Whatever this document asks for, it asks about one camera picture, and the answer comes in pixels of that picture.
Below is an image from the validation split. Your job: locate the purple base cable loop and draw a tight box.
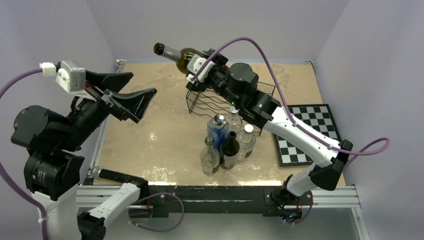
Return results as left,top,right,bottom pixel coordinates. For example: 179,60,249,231
128,192,185,233

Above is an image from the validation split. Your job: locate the dark brown glass bottle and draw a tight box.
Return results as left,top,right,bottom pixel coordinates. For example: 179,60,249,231
220,130,240,170

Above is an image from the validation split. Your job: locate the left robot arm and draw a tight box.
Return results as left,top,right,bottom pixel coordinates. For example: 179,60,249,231
11,68,157,240

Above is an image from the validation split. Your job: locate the black wire wine rack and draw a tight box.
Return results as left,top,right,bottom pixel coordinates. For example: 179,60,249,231
185,81,276,137

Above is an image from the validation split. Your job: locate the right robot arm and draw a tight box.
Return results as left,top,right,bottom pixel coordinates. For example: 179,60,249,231
183,49,353,204

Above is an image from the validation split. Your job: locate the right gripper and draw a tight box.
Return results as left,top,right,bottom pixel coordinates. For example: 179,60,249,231
186,49,242,109

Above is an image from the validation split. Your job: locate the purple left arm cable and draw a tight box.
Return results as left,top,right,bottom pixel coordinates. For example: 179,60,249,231
0,62,57,240

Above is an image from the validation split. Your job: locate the clear bottle silver cap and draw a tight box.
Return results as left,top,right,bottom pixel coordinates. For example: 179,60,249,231
224,106,243,134

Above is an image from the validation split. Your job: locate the olive green wine bottle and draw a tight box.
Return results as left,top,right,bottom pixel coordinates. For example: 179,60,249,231
153,42,206,75

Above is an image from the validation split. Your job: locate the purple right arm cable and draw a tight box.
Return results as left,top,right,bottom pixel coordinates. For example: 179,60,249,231
193,37,391,163

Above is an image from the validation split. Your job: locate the black mounting base plate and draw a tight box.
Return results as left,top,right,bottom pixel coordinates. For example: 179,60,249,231
136,185,312,218

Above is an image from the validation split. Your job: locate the clear bottle white cap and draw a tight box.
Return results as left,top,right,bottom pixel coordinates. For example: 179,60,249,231
236,124,256,162

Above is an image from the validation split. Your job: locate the aluminium table frame rail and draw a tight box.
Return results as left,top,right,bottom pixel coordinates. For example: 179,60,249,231
91,63,369,240

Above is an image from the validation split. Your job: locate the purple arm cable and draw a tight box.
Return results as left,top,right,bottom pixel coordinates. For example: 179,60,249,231
193,37,391,163
0,62,57,240

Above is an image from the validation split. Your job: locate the blue square glass bottle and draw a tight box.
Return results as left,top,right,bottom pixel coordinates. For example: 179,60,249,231
207,114,229,152

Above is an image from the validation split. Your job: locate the black white chessboard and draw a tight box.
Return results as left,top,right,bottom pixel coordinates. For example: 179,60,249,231
273,104,341,168

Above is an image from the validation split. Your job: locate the clear empty glass bottle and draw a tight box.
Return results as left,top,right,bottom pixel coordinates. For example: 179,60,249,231
200,136,220,176

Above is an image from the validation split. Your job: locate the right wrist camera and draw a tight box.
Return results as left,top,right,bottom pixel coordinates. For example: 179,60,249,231
186,54,215,84

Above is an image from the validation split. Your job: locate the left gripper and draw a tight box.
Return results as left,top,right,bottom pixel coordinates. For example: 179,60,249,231
58,67,156,150

